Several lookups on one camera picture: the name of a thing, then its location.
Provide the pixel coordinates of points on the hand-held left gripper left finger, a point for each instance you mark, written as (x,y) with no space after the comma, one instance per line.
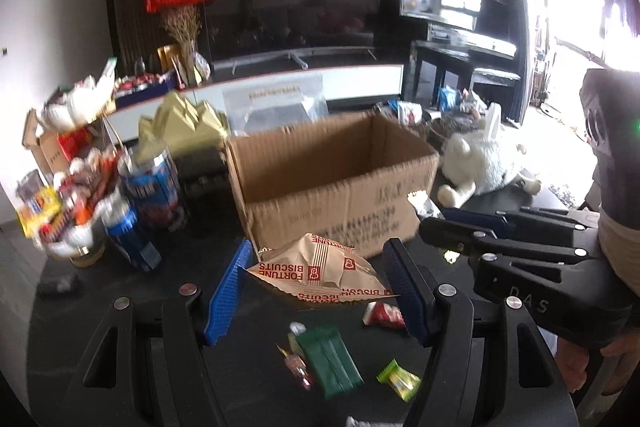
(227,292)

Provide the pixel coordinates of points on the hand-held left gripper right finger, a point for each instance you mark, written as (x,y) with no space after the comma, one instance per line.
(405,294)

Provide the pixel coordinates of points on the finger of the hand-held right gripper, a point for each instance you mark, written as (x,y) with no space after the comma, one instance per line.
(475,221)
(450,234)

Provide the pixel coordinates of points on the red candy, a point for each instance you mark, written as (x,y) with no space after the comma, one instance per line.
(384,314)

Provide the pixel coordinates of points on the green and yellow candy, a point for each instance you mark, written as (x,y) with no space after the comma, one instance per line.
(399,379)

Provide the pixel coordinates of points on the beige and red biscuit bag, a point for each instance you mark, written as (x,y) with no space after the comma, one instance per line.
(310,267)

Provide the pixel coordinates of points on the dark green snack packet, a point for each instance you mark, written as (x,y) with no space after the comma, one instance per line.
(330,362)

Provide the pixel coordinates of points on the pink candy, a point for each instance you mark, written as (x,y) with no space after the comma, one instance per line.
(296,367)

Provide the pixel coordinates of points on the brown cardboard box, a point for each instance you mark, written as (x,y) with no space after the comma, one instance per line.
(340,202)

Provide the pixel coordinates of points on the person's right hand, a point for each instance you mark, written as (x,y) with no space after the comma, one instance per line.
(622,357)

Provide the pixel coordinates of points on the white and yellow wrapper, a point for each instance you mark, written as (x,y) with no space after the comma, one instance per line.
(424,204)

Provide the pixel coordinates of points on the white plush sheep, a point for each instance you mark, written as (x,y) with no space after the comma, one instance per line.
(480,162)

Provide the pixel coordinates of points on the dark round basket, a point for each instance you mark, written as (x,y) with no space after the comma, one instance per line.
(445,132)

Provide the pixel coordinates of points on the person's beige knit clothing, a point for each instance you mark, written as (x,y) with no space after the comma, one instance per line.
(622,242)

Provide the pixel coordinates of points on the blue soda can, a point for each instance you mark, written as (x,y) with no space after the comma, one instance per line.
(131,237)

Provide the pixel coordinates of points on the black box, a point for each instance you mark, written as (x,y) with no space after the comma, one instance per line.
(202,179)

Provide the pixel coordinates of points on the blue snack packet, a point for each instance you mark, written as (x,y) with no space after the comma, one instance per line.
(449,99)

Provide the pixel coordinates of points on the large blue tin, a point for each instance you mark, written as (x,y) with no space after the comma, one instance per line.
(152,187)

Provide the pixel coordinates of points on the small white wrapper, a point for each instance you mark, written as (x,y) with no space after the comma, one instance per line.
(356,422)

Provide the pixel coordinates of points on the black piano bench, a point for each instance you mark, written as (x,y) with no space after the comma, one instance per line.
(480,77)

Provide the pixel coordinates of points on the pile of red snack packets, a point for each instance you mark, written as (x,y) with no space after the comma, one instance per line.
(85,197)

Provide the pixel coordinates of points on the yellow mountain ornament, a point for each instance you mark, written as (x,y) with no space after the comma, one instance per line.
(180,122)

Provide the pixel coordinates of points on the white television cabinet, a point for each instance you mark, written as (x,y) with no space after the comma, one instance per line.
(360,82)

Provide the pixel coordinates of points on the clear zip bag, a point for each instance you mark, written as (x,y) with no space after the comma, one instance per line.
(272,99)

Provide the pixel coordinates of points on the yellow snack packet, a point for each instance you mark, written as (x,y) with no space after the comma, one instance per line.
(37,209)

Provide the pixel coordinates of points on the black upright piano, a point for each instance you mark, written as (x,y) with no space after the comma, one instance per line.
(450,7)

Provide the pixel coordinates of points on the blue tray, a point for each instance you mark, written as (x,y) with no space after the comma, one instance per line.
(140,92)

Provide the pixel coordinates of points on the open cardboard box with flaps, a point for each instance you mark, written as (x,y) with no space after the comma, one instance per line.
(47,152)

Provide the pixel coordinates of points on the white shell tiered stand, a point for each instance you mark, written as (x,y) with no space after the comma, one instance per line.
(75,112)

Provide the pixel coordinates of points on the gold paper bag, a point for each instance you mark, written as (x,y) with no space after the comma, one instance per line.
(167,57)

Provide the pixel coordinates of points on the dried flower bouquet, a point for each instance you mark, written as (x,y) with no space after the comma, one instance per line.
(182,32)

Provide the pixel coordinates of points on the black flat television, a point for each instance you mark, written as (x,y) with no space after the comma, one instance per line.
(290,7)

